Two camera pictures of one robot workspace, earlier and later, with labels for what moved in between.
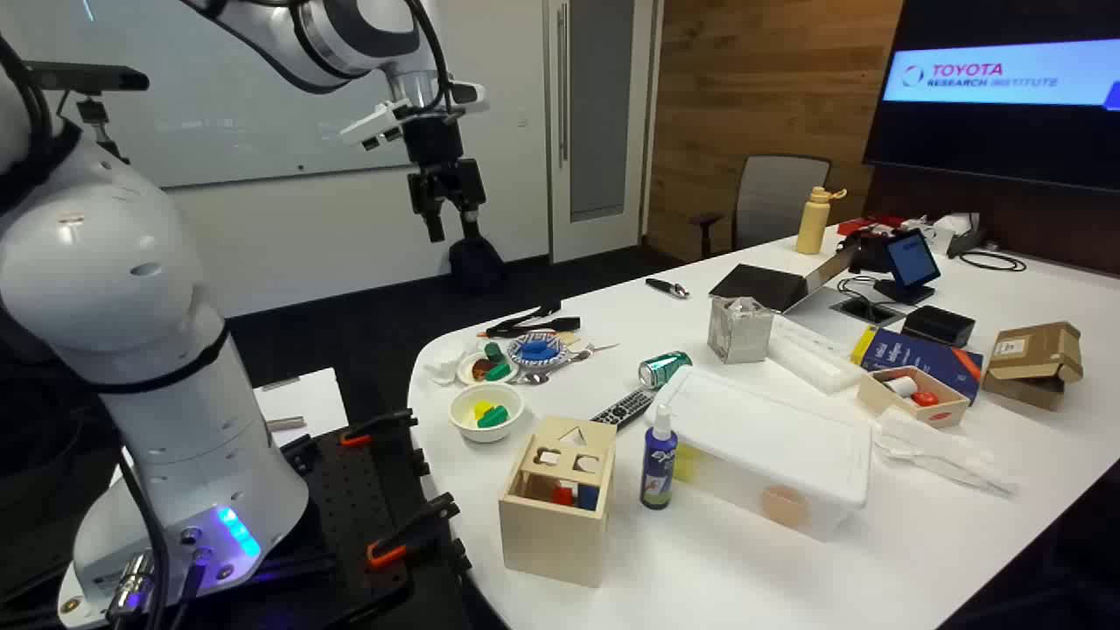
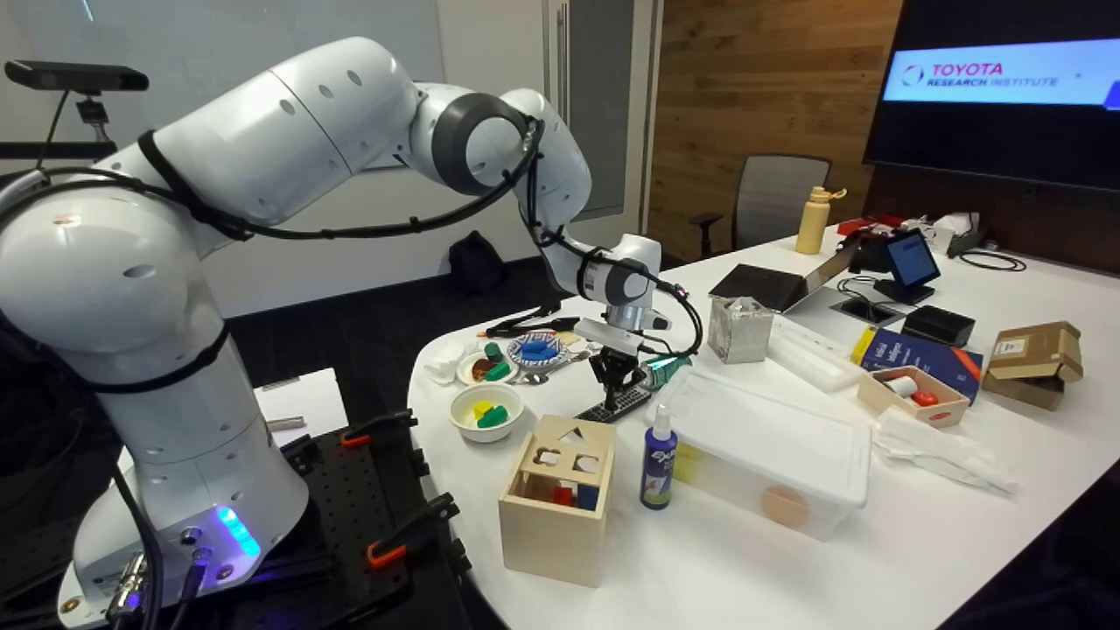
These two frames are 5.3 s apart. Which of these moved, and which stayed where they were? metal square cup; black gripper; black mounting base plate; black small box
Moved: black gripper
Stayed: metal square cup; black small box; black mounting base plate
